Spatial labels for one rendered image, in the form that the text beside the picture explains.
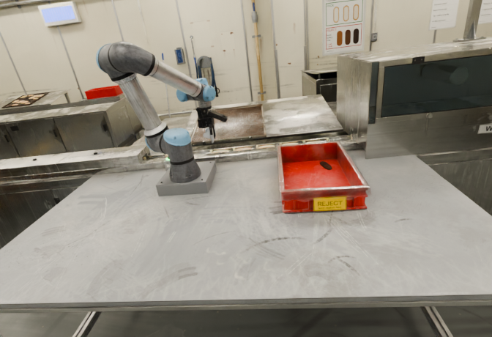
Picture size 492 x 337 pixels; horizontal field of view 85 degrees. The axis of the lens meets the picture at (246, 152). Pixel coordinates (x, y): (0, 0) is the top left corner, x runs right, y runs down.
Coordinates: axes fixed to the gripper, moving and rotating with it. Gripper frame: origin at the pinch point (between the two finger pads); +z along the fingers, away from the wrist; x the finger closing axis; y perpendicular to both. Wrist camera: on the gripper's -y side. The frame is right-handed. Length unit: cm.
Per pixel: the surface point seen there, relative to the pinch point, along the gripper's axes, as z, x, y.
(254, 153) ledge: 8.1, 9.1, -23.0
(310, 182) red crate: 11, 42, -48
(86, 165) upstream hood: 5, 8, 77
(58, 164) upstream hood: 3, 8, 93
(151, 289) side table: 12, 94, 9
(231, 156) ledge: 8.5, 9.1, -9.8
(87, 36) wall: -91, -372, 265
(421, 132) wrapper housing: 0, 23, -107
